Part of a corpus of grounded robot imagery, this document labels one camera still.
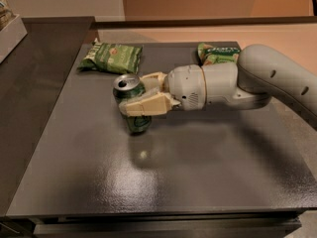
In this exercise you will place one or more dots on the green snack bag right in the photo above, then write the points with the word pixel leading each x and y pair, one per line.
pixel 209 54

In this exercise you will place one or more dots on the green soda can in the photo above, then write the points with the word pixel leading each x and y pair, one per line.
pixel 125 87

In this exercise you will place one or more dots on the green snack bag left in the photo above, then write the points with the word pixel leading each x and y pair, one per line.
pixel 113 58

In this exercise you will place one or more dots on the green snack bag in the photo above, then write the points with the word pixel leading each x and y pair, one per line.
pixel 113 58
pixel 209 54

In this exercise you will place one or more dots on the white box at left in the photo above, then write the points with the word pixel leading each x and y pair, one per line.
pixel 11 36

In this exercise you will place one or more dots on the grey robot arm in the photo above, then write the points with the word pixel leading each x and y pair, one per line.
pixel 250 82

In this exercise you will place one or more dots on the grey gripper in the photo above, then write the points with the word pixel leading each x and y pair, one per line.
pixel 185 84

